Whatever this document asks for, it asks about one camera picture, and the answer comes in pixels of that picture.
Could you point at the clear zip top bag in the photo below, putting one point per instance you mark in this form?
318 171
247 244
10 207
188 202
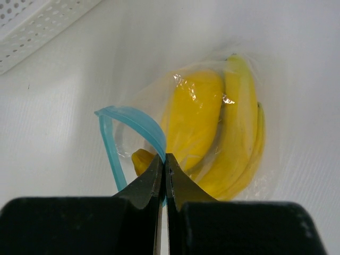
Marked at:
132 138

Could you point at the white perforated plastic basket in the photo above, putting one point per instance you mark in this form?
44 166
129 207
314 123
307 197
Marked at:
26 25

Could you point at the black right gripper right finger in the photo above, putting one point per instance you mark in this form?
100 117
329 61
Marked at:
199 224

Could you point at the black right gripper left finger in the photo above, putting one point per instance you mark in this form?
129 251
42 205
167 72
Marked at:
125 223

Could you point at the yellow fake banana bunch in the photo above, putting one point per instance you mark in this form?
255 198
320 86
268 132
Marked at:
243 137

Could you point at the yellow fake mango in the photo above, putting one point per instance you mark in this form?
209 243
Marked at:
187 109

